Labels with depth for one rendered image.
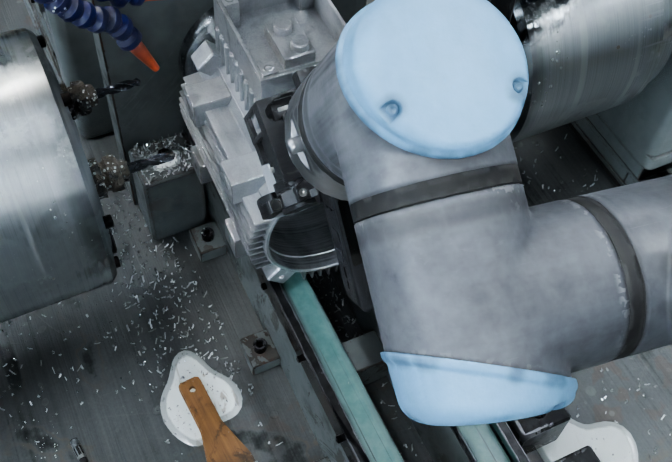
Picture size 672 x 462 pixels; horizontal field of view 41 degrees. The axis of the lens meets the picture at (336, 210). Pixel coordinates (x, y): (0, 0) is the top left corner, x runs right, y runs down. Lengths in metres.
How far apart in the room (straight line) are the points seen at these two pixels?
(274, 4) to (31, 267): 0.34
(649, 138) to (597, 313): 0.71
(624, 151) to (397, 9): 0.79
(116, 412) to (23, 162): 0.35
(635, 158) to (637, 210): 0.70
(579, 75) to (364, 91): 0.55
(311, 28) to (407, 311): 0.49
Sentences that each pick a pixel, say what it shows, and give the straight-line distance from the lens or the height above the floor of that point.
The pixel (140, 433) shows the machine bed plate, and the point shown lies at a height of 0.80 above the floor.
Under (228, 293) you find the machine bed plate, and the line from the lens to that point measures 1.07.
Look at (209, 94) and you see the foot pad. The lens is 0.88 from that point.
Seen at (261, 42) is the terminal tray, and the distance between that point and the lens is 0.87.
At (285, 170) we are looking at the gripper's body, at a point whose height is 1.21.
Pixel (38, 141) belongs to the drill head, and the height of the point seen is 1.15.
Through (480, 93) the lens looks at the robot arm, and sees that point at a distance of 0.44.
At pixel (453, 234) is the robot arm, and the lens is 0.43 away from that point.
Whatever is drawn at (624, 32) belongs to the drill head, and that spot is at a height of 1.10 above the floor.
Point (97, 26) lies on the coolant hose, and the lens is 0.77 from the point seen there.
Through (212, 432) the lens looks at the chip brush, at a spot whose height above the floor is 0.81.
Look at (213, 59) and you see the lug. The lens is 0.90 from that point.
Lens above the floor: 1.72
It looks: 54 degrees down
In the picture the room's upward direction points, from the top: 5 degrees clockwise
